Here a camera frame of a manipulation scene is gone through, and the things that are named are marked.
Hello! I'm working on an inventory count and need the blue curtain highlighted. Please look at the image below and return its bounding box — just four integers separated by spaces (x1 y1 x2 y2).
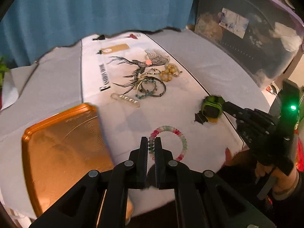
1 0 193 68

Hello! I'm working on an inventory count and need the right human hand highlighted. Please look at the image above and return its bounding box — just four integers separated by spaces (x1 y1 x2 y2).
255 162 299 195

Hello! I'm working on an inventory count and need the wooden bead bracelet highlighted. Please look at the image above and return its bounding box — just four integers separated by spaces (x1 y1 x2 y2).
159 63 183 82

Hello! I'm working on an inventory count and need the potted green plant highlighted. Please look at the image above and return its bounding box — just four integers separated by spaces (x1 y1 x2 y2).
0 56 9 88

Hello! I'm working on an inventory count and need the grey table cloth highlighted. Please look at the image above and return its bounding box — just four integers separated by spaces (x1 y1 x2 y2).
1 30 269 219

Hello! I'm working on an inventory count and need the teal beaded bracelet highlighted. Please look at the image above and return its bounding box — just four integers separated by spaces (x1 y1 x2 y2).
135 78 158 100

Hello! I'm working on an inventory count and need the black bangle bracelet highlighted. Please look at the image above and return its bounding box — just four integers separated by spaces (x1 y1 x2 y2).
138 76 167 98

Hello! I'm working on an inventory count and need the black green smart watch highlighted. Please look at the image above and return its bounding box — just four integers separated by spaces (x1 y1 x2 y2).
200 95 225 118

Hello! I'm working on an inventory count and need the orange metal tray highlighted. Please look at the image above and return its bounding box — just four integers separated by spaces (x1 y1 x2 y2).
21 103 134 221

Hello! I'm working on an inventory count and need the pink green beaded bracelet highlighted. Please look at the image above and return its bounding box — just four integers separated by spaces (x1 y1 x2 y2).
148 125 188 162

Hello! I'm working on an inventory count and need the white printed table runner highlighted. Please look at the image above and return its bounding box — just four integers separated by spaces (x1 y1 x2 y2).
81 33 244 171

